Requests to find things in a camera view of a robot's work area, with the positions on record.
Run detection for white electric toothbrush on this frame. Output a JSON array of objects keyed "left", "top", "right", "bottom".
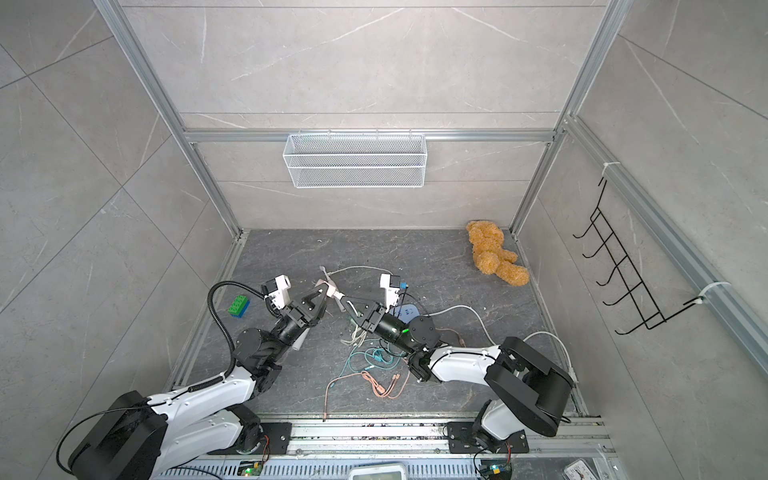
[
  {"left": 320, "top": 266, "right": 344, "bottom": 301},
  {"left": 291, "top": 330, "right": 309, "bottom": 351}
]

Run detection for teal charging cable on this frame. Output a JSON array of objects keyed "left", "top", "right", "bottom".
[{"left": 328, "top": 335, "right": 415, "bottom": 385}]

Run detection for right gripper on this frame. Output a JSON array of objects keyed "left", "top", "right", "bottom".
[{"left": 347, "top": 298, "right": 420, "bottom": 358}]

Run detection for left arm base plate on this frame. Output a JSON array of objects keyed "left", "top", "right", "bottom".
[{"left": 224, "top": 422, "right": 293, "bottom": 456}]

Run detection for white wire mesh basket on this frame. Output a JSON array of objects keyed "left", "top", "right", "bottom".
[{"left": 283, "top": 133, "right": 428, "bottom": 189}]

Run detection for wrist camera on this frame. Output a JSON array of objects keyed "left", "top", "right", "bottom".
[
  {"left": 262, "top": 275, "right": 291, "bottom": 310},
  {"left": 379, "top": 273, "right": 408, "bottom": 309}
]

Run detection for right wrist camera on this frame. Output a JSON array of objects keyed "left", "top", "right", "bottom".
[{"left": 379, "top": 273, "right": 408, "bottom": 309}]

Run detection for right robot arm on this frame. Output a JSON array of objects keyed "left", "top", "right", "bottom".
[{"left": 328, "top": 287, "right": 575, "bottom": 452}]

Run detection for brown teddy bear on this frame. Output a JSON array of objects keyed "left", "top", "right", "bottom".
[{"left": 466, "top": 220, "right": 530, "bottom": 287}]

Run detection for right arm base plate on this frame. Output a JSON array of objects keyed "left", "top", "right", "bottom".
[{"left": 445, "top": 421, "right": 530, "bottom": 454}]

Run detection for black wall hook rack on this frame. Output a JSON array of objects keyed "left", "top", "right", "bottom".
[{"left": 572, "top": 177, "right": 705, "bottom": 336}]

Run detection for white charging cable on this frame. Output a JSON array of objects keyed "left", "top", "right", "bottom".
[{"left": 326, "top": 264, "right": 397, "bottom": 349}]

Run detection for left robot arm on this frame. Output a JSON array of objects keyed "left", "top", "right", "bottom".
[{"left": 57, "top": 281, "right": 337, "bottom": 479}]

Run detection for power strip white cord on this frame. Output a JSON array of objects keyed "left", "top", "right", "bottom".
[{"left": 422, "top": 304, "right": 578, "bottom": 385}]

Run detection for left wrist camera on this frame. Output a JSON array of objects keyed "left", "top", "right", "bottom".
[{"left": 262, "top": 275, "right": 291, "bottom": 310}]

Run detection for green toy block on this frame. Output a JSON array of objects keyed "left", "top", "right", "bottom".
[{"left": 227, "top": 295, "right": 250, "bottom": 318}]

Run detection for blue power strip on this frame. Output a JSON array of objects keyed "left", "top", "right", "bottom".
[{"left": 393, "top": 304, "right": 421, "bottom": 324}]

